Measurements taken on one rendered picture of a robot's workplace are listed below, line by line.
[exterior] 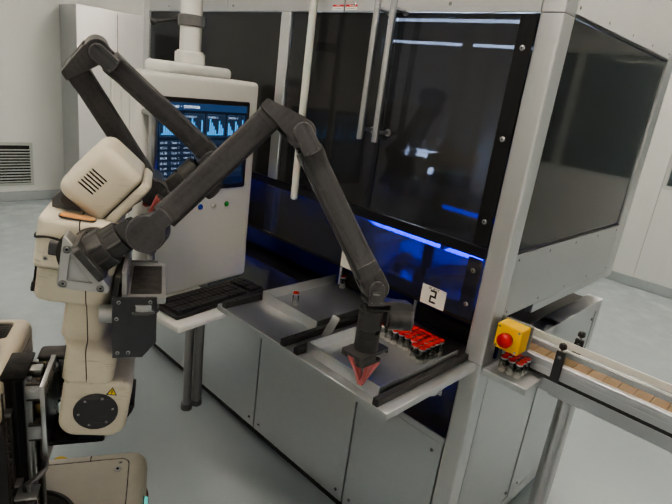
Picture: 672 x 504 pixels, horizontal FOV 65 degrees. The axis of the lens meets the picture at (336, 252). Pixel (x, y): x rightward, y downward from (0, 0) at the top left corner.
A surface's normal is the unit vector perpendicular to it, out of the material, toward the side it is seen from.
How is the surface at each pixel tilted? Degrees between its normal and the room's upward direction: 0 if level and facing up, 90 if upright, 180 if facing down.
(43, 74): 90
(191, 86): 90
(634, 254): 90
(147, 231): 80
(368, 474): 90
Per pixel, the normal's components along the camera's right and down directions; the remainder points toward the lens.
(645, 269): -0.70, 0.13
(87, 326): 0.29, 0.33
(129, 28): 0.70, 0.30
